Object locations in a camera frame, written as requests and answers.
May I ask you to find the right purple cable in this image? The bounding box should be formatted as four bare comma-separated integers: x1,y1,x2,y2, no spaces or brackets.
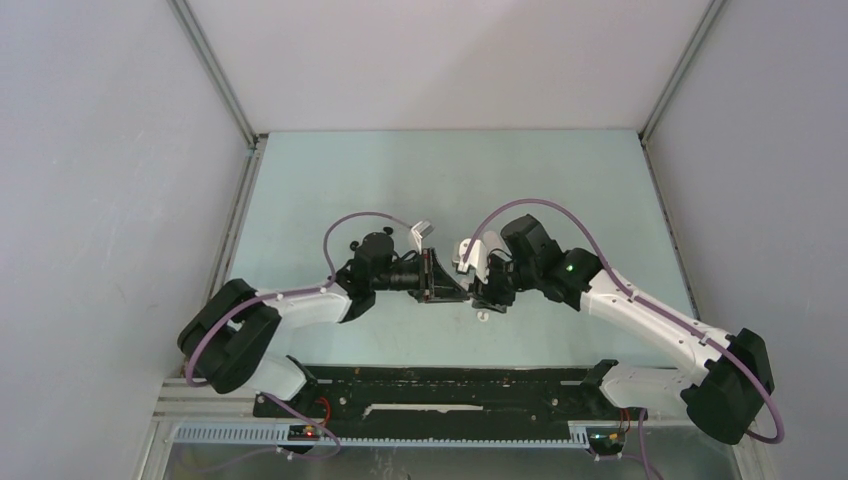
461,198,786,445

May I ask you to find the white slotted cable duct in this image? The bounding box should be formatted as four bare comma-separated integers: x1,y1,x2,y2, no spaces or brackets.
172,423,591,449

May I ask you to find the left aluminium frame post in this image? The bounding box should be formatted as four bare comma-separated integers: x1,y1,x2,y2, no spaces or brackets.
166,0,259,149

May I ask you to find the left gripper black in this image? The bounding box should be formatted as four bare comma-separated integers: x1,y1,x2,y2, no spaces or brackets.
371,248,469,304

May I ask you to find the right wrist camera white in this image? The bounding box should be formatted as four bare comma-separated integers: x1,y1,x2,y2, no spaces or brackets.
452,231,505,284

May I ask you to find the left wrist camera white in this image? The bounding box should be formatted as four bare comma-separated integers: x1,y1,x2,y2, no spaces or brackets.
409,219,434,252

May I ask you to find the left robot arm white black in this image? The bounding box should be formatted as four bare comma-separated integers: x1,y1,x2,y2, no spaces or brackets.
177,230,469,417

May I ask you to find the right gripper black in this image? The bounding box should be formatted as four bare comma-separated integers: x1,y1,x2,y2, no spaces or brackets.
468,253,539,314

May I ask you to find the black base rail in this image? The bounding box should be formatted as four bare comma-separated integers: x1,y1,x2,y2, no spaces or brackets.
290,360,640,444

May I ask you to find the right aluminium frame post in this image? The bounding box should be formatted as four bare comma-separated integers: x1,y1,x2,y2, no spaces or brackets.
639,0,729,147

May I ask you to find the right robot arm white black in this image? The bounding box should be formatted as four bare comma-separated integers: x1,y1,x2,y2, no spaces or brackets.
454,215,775,445

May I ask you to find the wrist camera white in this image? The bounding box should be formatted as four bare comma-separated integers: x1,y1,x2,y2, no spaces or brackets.
409,219,434,252
452,231,505,284

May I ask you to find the aluminium frame post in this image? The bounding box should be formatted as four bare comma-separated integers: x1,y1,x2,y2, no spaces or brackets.
166,0,259,149
639,0,729,147

